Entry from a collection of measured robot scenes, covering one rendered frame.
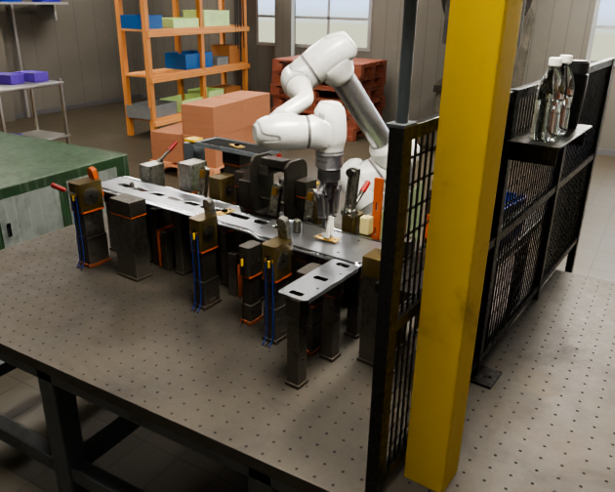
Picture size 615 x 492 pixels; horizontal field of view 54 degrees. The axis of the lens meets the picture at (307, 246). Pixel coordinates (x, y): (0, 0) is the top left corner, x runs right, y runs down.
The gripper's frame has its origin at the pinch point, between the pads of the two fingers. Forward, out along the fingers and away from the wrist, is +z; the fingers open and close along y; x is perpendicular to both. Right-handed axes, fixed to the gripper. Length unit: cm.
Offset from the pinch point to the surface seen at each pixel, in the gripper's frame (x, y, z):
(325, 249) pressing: 4.2, 7.4, 4.6
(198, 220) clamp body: -39.1, 21.1, -0.1
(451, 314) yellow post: 65, 53, -11
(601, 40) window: -45, -661, -31
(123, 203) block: -79, 21, 2
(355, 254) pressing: 14.2, 5.0, 4.7
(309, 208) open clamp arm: -17.1, -14.1, 0.7
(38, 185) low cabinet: -254, -48, 42
